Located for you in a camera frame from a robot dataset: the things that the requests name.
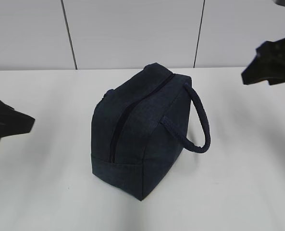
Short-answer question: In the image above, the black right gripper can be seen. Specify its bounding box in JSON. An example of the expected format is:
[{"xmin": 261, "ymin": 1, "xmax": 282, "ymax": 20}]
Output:
[{"xmin": 241, "ymin": 38, "xmax": 285, "ymax": 85}]

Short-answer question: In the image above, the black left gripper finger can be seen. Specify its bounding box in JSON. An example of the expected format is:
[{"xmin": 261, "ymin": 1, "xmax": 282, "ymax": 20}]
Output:
[{"xmin": 0, "ymin": 100, "xmax": 35, "ymax": 140}]

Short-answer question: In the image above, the navy blue lunch bag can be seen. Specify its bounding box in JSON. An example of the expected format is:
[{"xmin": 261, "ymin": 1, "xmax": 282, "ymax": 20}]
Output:
[{"xmin": 91, "ymin": 63, "xmax": 211, "ymax": 201}]

